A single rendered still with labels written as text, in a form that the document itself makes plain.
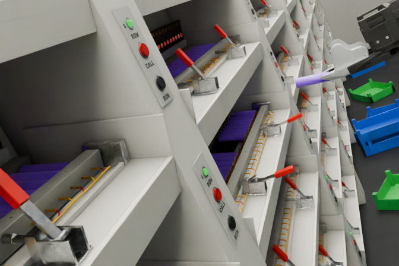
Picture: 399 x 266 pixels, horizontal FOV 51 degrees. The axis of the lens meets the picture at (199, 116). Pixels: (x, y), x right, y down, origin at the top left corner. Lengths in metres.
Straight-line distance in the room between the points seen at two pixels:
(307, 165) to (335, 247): 0.23
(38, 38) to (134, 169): 0.17
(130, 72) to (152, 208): 0.15
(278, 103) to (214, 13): 0.29
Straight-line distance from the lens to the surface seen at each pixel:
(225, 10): 1.14
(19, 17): 0.37
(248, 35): 1.13
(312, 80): 0.82
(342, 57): 0.79
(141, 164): 0.47
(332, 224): 1.32
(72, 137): 0.52
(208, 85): 0.70
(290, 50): 1.84
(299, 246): 0.95
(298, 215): 1.05
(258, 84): 1.16
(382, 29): 0.78
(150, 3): 0.61
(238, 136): 0.98
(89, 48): 0.48
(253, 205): 0.73
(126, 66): 0.46
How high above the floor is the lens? 1.08
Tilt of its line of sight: 12 degrees down
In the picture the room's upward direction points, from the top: 26 degrees counter-clockwise
